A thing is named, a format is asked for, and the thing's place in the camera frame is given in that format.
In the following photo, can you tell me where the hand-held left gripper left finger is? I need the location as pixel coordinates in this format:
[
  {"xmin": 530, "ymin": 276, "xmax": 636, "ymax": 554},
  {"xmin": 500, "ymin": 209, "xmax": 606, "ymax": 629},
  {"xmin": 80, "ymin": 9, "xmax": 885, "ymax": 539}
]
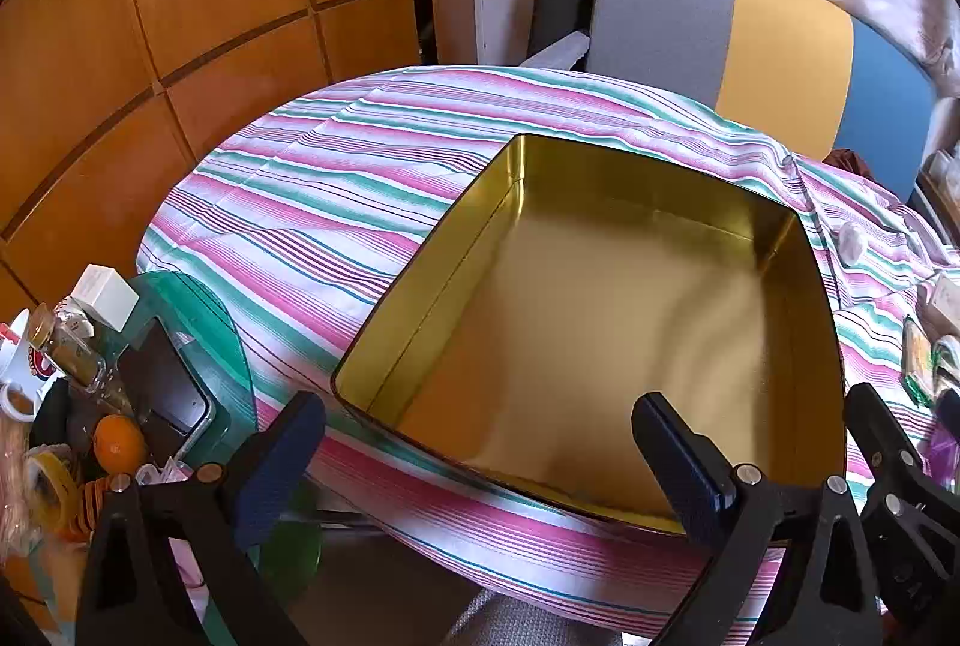
[{"xmin": 75, "ymin": 391, "xmax": 327, "ymax": 646}]

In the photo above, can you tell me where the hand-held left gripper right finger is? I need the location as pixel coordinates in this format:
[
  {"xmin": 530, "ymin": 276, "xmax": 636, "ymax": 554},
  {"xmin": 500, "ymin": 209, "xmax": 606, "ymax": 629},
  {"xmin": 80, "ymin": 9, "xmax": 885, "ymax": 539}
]
[{"xmin": 631, "ymin": 392, "xmax": 882, "ymax": 646}]

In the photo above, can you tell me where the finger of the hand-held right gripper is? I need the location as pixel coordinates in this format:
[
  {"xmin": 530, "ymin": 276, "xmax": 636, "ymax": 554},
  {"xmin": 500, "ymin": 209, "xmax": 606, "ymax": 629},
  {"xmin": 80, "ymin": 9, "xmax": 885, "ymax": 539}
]
[{"xmin": 844, "ymin": 382, "xmax": 960, "ymax": 624}]

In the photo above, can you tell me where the green cracker packet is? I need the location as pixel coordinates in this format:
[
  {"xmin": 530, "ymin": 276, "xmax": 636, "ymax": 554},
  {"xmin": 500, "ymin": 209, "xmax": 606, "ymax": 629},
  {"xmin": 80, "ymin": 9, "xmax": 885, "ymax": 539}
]
[{"xmin": 900, "ymin": 314, "xmax": 938, "ymax": 407}]

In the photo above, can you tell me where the beige cardboard box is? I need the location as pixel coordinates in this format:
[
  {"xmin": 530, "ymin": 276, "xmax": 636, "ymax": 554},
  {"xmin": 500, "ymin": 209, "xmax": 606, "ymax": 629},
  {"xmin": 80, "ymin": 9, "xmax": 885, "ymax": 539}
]
[{"xmin": 919, "ymin": 271, "xmax": 960, "ymax": 347}]

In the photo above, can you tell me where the small clear plastic bundle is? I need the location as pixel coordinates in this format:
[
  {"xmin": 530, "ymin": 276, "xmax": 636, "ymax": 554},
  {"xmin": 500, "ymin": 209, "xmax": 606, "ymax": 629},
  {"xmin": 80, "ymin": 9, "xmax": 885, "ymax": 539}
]
[{"xmin": 836, "ymin": 222, "xmax": 867, "ymax": 265}]

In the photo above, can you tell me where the gold metal tin box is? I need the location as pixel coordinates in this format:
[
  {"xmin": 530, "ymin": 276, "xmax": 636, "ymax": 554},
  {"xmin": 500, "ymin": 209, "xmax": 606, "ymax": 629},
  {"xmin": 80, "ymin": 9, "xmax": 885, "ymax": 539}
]
[{"xmin": 330, "ymin": 132, "xmax": 847, "ymax": 534}]

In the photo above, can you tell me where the black tablet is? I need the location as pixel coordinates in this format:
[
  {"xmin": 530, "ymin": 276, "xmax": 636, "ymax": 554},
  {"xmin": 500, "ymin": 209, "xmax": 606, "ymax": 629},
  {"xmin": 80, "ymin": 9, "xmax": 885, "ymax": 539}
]
[{"xmin": 120, "ymin": 316, "xmax": 215, "ymax": 459}]

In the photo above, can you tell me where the green glass side table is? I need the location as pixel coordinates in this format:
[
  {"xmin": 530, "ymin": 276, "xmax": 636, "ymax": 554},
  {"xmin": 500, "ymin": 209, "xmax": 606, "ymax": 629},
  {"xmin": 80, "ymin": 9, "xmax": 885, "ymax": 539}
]
[{"xmin": 45, "ymin": 271, "xmax": 323, "ymax": 617}]

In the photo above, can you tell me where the orange fruit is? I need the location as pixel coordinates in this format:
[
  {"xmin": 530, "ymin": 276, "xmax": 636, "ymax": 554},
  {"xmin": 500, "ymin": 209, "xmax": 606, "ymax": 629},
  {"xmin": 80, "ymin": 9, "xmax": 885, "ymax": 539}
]
[{"xmin": 94, "ymin": 413, "xmax": 147, "ymax": 474}]

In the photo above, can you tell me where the orange striped toy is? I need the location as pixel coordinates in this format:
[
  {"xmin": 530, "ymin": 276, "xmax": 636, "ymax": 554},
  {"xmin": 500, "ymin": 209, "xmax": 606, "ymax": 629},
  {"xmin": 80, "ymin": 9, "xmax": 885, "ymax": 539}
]
[{"xmin": 64, "ymin": 477, "xmax": 113, "ymax": 542}]

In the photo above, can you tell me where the yellow tape roll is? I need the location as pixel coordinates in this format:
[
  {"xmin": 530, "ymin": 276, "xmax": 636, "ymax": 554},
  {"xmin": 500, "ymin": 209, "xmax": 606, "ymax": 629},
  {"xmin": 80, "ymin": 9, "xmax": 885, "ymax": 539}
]
[{"xmin": 26, "ymin": 443, "xmax": 80, "ymax": 531}]

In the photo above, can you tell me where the grey fabric seat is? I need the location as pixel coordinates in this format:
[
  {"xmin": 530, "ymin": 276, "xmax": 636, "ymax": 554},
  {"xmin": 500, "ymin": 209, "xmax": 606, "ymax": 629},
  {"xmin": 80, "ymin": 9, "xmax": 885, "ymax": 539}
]
[{"xmin": 442, "ymin": 586, "xmax": 623, "ymax": 646}]

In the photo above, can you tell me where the glass jar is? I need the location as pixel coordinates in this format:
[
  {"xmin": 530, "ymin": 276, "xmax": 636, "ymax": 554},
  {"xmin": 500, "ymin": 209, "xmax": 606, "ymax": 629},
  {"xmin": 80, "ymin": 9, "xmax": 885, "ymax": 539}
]
[{"xmin": 30, "ymin": 301, "xmax": 106, "ymax": 392}]

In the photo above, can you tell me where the small white box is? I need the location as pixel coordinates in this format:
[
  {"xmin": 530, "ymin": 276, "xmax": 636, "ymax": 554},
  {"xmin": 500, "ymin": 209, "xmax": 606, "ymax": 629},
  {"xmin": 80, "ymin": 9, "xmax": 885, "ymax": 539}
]
[{"xmin": 71, "ymin": 265, "xmax": 140, "ymax": 328}]

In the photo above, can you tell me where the red-brown cloth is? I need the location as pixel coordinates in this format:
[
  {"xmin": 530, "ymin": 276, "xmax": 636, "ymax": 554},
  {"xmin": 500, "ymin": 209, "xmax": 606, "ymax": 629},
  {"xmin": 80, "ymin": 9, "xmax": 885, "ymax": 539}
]
[{"xmin": 825, "ymin": 147, "xmax": 875, "ymax": 182}]

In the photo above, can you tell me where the white mug red logo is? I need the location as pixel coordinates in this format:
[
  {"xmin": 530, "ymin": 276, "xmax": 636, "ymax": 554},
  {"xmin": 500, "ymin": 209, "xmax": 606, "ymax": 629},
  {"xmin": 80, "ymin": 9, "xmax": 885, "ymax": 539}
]
[{"xmin": 0, "ymin": 308, "xmax": 57, "ymax": 422}]

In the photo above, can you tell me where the striped tablecloth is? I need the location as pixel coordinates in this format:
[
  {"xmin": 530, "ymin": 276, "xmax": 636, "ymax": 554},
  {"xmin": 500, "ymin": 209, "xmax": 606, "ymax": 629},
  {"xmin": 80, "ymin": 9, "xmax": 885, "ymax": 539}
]
[{"xmin": 135, "ymin": 65, "xmax": 960, "ymax": 646}]

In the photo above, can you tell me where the grey yellow blue chair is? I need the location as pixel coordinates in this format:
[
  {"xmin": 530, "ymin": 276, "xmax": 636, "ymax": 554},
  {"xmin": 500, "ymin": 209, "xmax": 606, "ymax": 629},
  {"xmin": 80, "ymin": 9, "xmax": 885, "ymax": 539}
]
[{"xmin": 585, "ymin": 0, "xmax": 935, "ymax": 197}]

